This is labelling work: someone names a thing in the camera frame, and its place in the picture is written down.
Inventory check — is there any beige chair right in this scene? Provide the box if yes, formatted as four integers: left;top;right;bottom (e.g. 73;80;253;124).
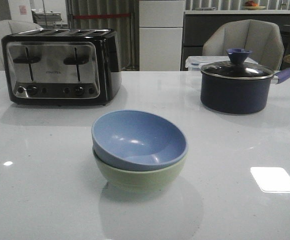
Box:
202;19;284;71

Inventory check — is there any black and steel toaster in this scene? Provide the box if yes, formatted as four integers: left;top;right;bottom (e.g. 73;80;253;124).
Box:
1;28;122;106

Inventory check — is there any blue bowl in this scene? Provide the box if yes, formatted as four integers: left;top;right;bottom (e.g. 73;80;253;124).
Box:
91;110;188;172

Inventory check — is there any plate of fruit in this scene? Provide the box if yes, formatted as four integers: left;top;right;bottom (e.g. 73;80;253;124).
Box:
243;0;266;11

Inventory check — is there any white refrigerator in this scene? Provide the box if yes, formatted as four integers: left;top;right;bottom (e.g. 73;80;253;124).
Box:
139;0;186;72

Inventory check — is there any glass lid with blue knob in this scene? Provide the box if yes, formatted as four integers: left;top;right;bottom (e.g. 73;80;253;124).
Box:
200;48;274;80

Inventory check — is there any clear plastic food container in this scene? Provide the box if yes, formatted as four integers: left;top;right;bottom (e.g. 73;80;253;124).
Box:
185;56;230;73

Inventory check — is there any green bowl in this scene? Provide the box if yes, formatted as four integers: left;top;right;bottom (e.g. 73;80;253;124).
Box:
91;149;188;192

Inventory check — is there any dark blue saucepan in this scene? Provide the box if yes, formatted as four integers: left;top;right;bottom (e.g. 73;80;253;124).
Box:
200;68;290;115

